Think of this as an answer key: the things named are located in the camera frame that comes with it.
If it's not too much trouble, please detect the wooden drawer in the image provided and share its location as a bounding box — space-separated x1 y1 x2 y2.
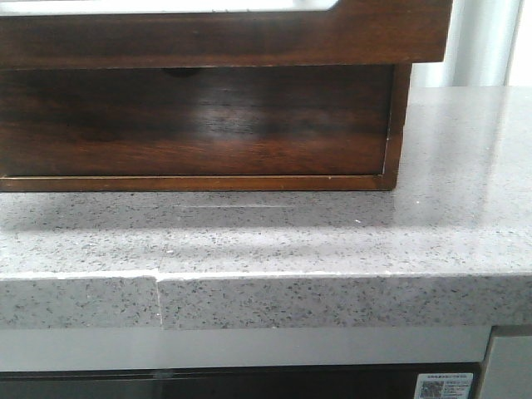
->
0 64 396 177
1 1 452 70

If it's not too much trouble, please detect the dark wooden drawer cabinet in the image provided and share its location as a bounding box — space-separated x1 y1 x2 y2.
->
0 62 413 193

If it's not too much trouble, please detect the white QR code sticker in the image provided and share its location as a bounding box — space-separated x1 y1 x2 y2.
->
414 373 474 399

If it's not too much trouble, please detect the grey curtain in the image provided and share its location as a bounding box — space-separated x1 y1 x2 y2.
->
411 1 531 87

